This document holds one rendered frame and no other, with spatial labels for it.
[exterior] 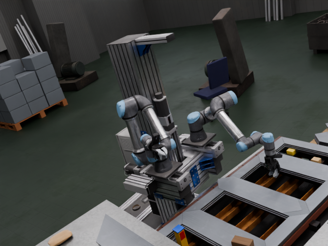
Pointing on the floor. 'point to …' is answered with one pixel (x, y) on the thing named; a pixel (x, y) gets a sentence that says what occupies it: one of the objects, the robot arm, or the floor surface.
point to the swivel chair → (215, 80)
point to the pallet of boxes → (28, 90)
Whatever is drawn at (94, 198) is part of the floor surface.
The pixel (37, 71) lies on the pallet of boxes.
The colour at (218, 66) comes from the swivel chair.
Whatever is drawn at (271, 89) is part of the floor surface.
